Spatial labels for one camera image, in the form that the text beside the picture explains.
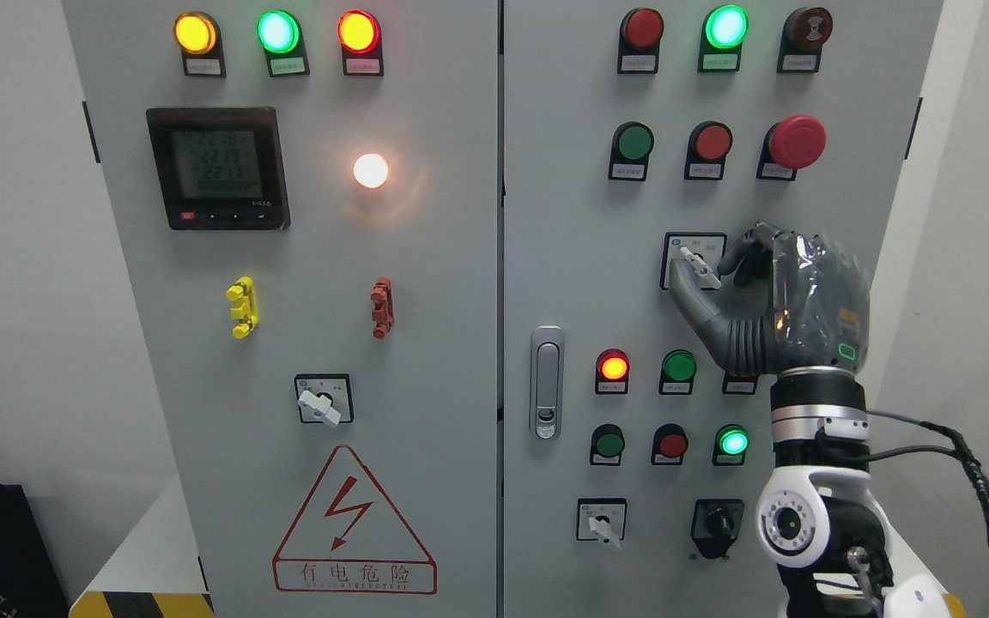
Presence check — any gray robotic hand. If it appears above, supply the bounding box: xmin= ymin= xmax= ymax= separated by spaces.
xmin=670 ymin=221 xmax=871 ymax=376

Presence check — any gray rotary switch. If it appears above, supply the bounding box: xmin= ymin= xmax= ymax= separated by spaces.
xmin=294 ymin=373 xmax=355 ymax=427
xmin=659 ymin=232 xmax=727 ymax=290
xmin=576 ymin=498 xmax=628 ymax=551

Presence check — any green indicator middle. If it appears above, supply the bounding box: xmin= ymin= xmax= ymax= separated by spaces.
xmin=657 ymin=349 xmax=698 ymax=396

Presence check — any green lit push button lower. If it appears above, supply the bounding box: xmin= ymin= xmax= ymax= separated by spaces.
xmin=712 ymin=423 xmax=749 ymax=467

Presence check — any red emergency stop button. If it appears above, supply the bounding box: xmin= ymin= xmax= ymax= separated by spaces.
xmin=756 ymin=114 xmax=828 ymax=181

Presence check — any red push button upper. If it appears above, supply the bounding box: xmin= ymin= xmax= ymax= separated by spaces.
xmin=683 ymin=121 xmax=734 ymax=181

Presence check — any red push button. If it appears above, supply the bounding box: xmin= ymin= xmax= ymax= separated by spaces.
xmin=683 ymin=121 xmax=734 ymax=181
xmin=649 ymin=423 xmax=689 ymax=466

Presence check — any red push button lower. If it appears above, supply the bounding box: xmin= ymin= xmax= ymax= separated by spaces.
xmin=649 ymin=423 xmax=689 ymax=466

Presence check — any red lit indicator middle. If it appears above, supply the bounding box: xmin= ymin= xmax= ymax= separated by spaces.
xmin=594 ymin=348 xmax=629 ymax=395

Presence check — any red lit indicator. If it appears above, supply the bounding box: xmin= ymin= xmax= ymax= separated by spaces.
xmin=594 ymin=348 xmax=629 ymax=395
xmin=337 ymin=10 xmax=385 ymax=76

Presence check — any green push button upper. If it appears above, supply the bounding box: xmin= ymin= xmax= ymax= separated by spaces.
xmin=608 ymin=121 xmax=655 ymax=181

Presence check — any right cabinet door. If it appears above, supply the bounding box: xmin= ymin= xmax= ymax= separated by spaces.
xmin=502 ymin=1 xmax=943 ymax=617

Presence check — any cabinet door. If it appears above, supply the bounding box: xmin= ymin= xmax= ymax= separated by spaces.
xmin=502 ymin=1 xmax=943 ymax=617
xmin=64 ymin=1 xmax=499 ymax=617

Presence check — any dark red buzzer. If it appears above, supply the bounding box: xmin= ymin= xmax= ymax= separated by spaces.
xmin=777 ymin=7 xmax=834 ymax=74

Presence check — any green lit indicator top right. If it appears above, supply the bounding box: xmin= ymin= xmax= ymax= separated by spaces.
xmin=697 ymin=3 xmax=749 ymax=73

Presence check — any dark red indicator top right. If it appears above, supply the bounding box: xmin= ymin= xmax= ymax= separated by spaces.
xmin=616 ymin=7 xmax=664 ymax=75

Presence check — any red terminal connector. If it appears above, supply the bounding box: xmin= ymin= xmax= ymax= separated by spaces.
xmin=370 ymin=277 xmax=395 ymax=340

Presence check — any white lit indicator lamp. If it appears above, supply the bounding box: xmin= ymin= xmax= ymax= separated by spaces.
xmin=352 ymin=152 xmax=390 ymax=191

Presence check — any left cabinet door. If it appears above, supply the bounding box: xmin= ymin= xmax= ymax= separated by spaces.
xmin=64 ymin=1 xmax=499 ymax=617

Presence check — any red electric hazard sticker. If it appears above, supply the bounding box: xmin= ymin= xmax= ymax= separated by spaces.
xmin=272 ymin=445 xmax=437 ymax=595

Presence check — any red lit indicator top left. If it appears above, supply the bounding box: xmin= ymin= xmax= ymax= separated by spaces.
xmin=337 ymin=10 xmax=385 ymax=76

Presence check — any yellow terminal connector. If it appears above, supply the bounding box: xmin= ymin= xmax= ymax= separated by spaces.
xmin=225 ymin=276 xmax=259 ymax=340

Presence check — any green indicator light top left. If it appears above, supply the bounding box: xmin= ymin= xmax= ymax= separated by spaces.
xmin=256 ymin=10 xmax=310 ymax=77

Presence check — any black digital power meter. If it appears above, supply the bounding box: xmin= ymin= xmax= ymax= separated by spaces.
xmin=146 ymin=106 xmax=290 ymax=231

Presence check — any yellow indicator light top left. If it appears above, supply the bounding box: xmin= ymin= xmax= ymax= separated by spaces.
xmin=173 ymin=11 xmax=225 ymax=78

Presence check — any black rotary selector switch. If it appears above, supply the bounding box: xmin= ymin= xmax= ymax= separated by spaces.
xmin=690 ymin=498 xmax=745 ymax=560

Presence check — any silver door lock handle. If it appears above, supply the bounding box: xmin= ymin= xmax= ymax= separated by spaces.
xmin=529 ymin=325 xmax=565 ymax=439

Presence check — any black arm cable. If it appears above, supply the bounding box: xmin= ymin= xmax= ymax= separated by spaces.
xmin=864 ymin=409 xmax=989 ymax=618

